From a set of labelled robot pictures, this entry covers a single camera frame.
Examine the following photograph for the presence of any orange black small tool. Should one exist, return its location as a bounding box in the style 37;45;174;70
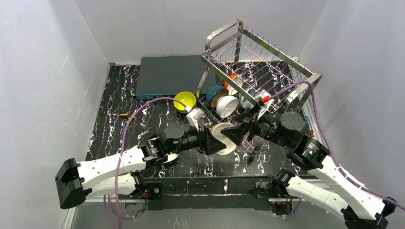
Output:
119;113;132;119

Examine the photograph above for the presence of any dark teal network switch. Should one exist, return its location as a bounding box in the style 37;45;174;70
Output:
134;55;205;100

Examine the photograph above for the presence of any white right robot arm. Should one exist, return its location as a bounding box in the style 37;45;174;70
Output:
221;112;396;229

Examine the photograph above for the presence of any white round bowl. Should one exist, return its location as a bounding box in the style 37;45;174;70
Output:
216;95;239;118

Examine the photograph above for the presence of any white square bowl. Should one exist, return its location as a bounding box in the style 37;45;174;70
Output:
162;153;178;164

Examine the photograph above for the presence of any yellow bowl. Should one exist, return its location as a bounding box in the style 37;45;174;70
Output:
173;91;196;114

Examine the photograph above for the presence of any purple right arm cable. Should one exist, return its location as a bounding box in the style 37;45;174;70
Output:
269;80;405;212

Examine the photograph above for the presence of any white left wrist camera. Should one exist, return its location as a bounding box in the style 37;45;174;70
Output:
186;106;204;131

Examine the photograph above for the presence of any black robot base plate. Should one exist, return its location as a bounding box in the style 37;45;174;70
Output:
115;176;293;212

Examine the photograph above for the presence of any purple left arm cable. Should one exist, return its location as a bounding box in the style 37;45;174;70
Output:
103;97;192;229

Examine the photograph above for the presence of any orange white bowl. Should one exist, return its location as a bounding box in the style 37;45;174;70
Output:
223;74;243;96

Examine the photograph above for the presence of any stainless steel dish rack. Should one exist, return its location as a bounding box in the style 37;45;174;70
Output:
200;19;322;162

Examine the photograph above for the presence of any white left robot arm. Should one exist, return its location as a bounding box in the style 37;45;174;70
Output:
55;124;226;209

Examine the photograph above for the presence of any blue white patterned bowl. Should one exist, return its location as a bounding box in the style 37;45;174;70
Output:
237;88;256;111

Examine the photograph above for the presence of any beige floral bowl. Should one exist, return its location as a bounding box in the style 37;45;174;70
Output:
210;123;236;156

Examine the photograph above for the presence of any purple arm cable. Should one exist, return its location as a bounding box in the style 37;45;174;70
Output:
269;80;405;212
103;97;192;229

